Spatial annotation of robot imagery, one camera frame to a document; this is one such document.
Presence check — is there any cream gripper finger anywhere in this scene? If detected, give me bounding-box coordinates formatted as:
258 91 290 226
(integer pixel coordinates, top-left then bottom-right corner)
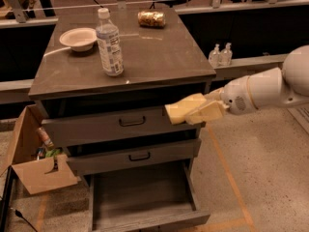
185 101 229 125

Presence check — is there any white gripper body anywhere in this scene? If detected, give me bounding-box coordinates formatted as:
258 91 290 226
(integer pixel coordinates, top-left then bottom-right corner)
205 75 258 115

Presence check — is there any yellow sponge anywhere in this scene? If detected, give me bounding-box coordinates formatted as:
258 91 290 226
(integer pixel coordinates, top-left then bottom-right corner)
165 93 206 125

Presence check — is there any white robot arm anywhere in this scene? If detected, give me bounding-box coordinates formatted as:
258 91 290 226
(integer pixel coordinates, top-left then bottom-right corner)
185 45 309 125

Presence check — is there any grey drawer cabinet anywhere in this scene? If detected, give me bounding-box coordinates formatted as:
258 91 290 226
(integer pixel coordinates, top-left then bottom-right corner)
28 6 217 232

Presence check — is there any bottom grey drawer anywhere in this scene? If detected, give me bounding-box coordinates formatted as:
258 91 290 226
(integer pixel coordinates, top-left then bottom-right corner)
89 161 210 232

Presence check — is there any grey drawer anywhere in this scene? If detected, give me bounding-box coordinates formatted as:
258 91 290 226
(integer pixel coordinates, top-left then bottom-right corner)
42 106 204 147
67 138 201 176
89 161 210 232

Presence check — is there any middle grey drawer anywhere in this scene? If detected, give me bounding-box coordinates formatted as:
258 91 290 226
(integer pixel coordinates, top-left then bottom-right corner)
67 138 201 176

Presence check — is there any top grey drawer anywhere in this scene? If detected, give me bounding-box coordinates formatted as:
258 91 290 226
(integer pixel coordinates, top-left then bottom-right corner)
42 106 204 147

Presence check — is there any right clear sanitizer bottle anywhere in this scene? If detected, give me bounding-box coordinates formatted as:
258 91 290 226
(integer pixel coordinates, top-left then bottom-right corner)
219 43 233 66

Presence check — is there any clear sanitizer bottle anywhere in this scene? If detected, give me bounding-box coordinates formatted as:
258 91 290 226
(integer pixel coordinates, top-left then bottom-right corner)
209 43 220 67
219 43 233 66

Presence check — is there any left clear sanitizer bottle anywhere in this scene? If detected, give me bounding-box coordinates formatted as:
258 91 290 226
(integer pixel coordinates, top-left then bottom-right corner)
209 43 220 67

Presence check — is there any clear plastic water bottle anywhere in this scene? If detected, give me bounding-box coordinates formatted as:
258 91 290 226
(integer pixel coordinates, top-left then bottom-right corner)
96 8 124 76

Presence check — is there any white paper bowl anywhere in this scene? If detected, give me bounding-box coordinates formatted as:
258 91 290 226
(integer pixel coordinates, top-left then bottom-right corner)
59 28 97 52

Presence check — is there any snack packet in box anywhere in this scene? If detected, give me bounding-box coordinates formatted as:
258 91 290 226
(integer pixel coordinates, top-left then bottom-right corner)
37 127 54 148

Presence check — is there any brown cardboard box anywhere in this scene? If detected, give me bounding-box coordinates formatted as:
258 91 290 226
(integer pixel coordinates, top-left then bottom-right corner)
0 105 78 194

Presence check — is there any black cable with plug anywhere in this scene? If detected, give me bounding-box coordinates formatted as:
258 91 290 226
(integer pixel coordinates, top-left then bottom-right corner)
9 206 39 232

